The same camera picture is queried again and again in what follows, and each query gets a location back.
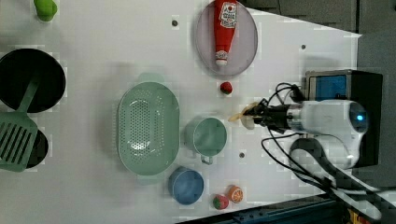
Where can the peeled toy banana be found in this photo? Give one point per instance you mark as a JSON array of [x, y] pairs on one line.
[[247, 120]]

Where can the green toy vegetable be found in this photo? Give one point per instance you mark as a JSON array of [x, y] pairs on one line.
[[45, 9]]

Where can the blue metal cup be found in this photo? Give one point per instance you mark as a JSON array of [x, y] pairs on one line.
[[185, 185]]

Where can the green perforated colander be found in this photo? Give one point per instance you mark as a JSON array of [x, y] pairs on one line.
[[148, 128]]

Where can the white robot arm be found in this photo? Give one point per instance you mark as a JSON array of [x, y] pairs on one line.
[[327, 137]]

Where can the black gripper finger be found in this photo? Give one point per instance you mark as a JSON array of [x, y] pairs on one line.
[[266, 122], [255, 110]]

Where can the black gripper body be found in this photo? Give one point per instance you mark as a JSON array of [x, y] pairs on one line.
[[280, 113]]

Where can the green slotted spatula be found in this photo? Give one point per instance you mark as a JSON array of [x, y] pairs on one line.
[[18, 132]]

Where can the green metal cup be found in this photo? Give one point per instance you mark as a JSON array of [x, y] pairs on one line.
[[206, 136]]

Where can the grey round plate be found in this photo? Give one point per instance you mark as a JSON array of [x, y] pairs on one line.
[[244, 46]]

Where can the black toaster oven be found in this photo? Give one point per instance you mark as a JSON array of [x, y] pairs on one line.
[[356, 98]]

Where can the small red toy strawberry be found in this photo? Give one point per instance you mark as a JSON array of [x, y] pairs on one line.
[[226, 88]]

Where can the orange toy slice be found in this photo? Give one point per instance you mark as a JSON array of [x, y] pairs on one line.
[[235, 194]]

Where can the red plush ketchup bottle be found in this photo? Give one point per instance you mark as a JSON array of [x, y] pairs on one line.
[[225, 20]]

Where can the black round pan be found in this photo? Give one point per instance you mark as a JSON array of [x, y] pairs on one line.
[[23, 63]]

